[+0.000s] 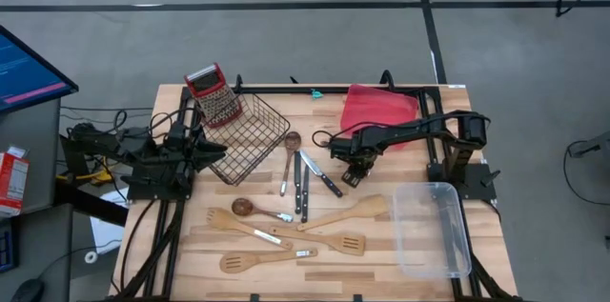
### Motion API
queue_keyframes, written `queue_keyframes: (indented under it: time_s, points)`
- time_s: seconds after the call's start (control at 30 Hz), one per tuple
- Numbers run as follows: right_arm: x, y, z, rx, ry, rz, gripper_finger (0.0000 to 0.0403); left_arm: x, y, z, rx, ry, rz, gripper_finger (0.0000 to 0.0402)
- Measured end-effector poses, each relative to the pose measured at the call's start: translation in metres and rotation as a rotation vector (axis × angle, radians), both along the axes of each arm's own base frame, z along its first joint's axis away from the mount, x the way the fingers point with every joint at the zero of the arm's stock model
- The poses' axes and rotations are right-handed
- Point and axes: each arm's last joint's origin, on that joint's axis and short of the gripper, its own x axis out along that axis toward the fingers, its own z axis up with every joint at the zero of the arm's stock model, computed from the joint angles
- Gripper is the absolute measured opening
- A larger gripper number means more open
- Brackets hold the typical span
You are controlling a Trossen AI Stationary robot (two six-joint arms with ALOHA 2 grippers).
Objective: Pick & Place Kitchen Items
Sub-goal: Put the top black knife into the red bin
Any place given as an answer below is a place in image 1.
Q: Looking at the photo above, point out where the dark wooden spoon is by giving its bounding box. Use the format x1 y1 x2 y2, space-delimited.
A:
231 196 295 224
278 131 303 197

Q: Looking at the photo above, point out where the grey equipment base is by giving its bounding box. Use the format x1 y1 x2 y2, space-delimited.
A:
566 130 610 160

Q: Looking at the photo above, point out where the black desk crossbar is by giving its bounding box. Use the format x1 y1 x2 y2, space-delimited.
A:
54 180 130 227

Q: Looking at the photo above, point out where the plain wooden spatula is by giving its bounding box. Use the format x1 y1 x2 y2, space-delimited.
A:
295 193 390 232

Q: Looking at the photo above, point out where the slotted wooden spatula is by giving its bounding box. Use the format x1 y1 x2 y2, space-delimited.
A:
218 247 319 274
268 225 367 257

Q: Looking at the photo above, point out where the black computer mouse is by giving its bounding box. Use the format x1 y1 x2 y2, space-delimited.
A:
10 277 47 302

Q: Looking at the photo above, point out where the clear plastic container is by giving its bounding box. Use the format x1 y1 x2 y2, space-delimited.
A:
392 181 473 279

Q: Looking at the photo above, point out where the red cardboard box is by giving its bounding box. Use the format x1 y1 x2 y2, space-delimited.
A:
0 145 31 218

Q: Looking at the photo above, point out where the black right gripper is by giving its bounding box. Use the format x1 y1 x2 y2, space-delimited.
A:
328 131 380 189

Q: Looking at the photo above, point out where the pronged wooden spoon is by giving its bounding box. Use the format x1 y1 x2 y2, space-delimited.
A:
205 207 295 251

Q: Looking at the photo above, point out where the red metal box grater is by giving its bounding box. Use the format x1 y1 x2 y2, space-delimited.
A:
183 62 244 130

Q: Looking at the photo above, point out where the grey desk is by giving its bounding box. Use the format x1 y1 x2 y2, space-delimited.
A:
0 96 75 302

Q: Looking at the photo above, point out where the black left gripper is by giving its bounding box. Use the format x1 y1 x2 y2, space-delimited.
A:
164 120 229 184

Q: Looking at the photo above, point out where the black keyboard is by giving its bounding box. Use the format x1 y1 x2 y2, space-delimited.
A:
0 218 20 274

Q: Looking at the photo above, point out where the black handled steak knife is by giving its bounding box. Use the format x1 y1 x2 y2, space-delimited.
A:
299 149 344 198
300 164 311 224
293 150 303 215

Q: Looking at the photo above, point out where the pink plastic bin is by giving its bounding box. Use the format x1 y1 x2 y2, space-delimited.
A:
339 83 420 151

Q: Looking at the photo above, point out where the white paper sheet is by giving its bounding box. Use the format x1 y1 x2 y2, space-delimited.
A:
89 187 130 255

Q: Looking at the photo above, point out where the yellow cable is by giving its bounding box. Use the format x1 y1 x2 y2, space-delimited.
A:
55 168 115 187

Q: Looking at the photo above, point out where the computer monitor blue screen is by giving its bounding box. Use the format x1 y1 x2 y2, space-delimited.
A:
0 24 80 115

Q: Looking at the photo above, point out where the black aluminium table frame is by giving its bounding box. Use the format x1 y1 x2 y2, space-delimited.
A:
108 70 523 302

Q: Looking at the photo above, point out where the black wire basket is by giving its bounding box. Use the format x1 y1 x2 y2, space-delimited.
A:
202 92 292 187

